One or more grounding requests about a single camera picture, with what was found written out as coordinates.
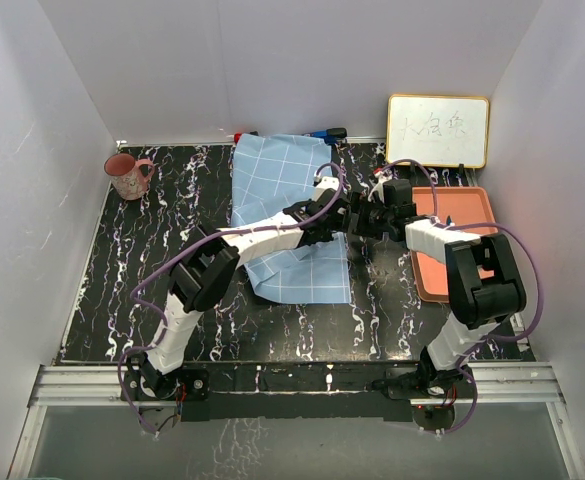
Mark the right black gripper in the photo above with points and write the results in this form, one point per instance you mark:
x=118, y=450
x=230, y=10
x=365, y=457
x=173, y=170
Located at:
x=360, y=206

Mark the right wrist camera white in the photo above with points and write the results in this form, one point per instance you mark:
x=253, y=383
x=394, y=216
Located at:
x=380, y=177

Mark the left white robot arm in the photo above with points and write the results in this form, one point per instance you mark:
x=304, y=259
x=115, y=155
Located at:
x=196, y=280

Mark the blue marker pen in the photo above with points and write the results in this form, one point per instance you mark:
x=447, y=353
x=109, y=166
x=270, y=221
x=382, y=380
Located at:
x=329, y=135

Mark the small framed whiteboard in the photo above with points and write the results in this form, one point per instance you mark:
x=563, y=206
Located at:
x=437, y=130

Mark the blue checked tablecloth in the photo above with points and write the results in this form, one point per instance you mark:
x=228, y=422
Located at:
x=270, y=174

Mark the aluminium frame rail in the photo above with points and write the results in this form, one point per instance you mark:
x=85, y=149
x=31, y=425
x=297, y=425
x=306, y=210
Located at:
x=494, y=382

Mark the orange plastic tray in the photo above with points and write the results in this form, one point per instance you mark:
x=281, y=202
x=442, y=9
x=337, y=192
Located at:
x=462, y=206

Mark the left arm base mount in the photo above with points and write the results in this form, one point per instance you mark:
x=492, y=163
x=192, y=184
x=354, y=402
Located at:
x=144, y=383

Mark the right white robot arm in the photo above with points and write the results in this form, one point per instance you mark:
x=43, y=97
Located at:
x=483, y=281

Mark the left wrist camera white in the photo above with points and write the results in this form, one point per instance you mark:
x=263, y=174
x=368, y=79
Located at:
x=326, y=188

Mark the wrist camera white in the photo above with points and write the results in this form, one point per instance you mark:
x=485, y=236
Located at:
x=380, y=177
x=326, y=188

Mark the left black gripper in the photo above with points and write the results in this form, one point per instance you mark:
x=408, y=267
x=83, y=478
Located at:
x=328, y=234

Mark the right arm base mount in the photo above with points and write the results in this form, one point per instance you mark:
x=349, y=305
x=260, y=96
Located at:
x=406, y=383

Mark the pink floral mug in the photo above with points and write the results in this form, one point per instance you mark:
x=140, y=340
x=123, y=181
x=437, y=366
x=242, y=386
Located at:
x=129, y=176

